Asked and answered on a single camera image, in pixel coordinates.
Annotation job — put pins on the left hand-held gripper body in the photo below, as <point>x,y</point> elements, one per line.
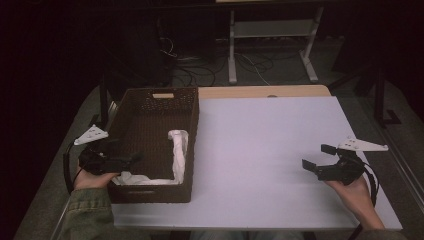
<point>100,163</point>

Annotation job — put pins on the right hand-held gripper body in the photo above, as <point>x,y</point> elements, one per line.
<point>343,171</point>

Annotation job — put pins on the brown woven basket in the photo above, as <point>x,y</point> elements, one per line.
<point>150,133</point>

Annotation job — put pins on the white cloth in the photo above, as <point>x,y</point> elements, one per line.
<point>180,156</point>

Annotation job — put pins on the person's left hand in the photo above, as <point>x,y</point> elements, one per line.
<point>91,180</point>

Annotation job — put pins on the person's right hand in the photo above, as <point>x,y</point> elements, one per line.
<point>356,195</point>

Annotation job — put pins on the white table cover sheet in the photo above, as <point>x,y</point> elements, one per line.
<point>266,160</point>

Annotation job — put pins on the black metal stand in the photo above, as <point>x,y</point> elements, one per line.
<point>380,96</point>

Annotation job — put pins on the white metal desk frame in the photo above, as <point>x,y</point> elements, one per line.
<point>273,28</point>

